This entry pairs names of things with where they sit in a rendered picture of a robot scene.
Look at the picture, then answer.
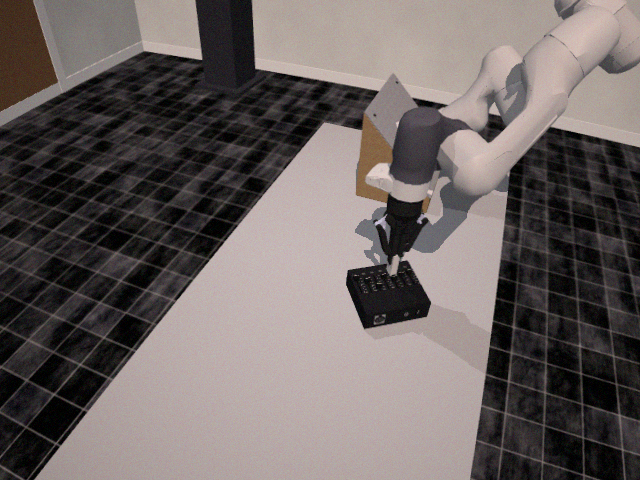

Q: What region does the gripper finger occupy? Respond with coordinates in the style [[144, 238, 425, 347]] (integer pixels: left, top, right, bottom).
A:
[[373, 214, 403, 276], [393, 213, 429, 275]]

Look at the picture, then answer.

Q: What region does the black lighting desk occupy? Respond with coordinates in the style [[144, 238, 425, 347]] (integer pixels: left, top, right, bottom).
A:
[[346, 260, 431, 329]]

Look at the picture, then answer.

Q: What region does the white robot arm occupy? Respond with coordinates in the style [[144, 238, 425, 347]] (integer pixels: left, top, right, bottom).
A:
[[365, 0, 640, 203]]

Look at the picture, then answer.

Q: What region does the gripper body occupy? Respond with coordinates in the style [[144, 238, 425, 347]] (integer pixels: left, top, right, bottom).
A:
[[383, 193, 424, 230]]

